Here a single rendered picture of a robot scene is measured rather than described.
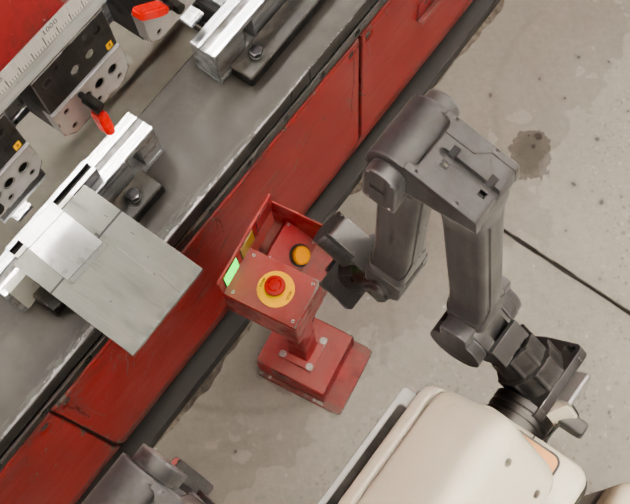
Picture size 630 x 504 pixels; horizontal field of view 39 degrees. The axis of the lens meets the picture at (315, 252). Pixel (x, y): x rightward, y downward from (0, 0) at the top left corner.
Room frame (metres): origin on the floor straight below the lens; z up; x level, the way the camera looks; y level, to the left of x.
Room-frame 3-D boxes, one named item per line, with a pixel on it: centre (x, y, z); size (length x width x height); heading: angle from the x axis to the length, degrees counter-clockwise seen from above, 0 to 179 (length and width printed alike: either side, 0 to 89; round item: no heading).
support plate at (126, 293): (0.52, 0.34, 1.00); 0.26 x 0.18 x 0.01; 46
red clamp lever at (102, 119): (0.69, 0.30, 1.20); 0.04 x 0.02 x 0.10; 46
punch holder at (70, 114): (0.75, 0.33, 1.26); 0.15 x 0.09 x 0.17; 136
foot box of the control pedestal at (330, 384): (0.54, 0.04, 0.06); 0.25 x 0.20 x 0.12; 55
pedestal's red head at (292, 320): (0.56, 0.06, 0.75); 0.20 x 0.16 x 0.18; 145
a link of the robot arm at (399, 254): (0.38, -0.11, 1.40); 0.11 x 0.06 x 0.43; 135
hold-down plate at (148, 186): (0.61, 0.38, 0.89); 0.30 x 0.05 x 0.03; 136
